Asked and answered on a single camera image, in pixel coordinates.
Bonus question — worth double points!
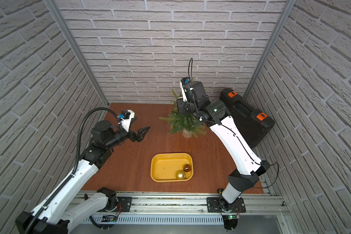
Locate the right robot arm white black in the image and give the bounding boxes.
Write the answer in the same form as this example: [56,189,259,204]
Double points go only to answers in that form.
[176,78,270,209]

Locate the yellow plastic tray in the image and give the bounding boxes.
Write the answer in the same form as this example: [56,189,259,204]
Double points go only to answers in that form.
[150,153,194,183]

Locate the black tool case orange latches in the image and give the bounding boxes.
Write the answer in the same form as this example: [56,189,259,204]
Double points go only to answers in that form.
[219,88,276,149]

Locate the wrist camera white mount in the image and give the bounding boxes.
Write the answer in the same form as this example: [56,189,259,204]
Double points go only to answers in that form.
[118,110,135,132]
[179,77,191,102]

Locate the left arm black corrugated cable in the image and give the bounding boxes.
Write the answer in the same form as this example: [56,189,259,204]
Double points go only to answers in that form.
[23,107,121,234]

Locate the white tree pot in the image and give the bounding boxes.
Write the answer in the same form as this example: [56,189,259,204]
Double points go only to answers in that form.
[182,129,193,138]

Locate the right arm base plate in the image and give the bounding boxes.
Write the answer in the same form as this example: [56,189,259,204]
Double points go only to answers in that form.
[206,197,246,214]

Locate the small green christmas tree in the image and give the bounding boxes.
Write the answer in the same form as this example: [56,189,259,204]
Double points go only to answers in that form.
[160,89,207,137]

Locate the aluminium mounting rail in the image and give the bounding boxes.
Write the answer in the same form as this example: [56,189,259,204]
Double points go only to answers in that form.
[68,191,290,226]

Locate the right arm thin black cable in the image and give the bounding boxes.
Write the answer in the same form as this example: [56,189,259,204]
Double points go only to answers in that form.
[188,58,280,189]

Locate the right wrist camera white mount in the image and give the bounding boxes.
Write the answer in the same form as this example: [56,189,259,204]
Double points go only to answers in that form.
[179,77,191,102]

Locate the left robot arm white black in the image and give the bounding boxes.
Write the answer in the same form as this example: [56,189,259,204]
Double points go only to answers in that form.
[15,120,150,234]

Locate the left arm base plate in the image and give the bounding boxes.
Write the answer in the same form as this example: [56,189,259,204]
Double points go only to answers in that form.
[99,197,133,213]

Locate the copper ball ornament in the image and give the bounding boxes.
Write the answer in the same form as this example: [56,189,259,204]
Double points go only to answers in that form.
[183,164,192,172]

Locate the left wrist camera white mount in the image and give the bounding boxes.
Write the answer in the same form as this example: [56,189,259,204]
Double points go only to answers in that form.
[118,110,135,132]

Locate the matte gold ball ornament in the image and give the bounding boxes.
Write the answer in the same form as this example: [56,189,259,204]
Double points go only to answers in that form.
[175,170,186,180]

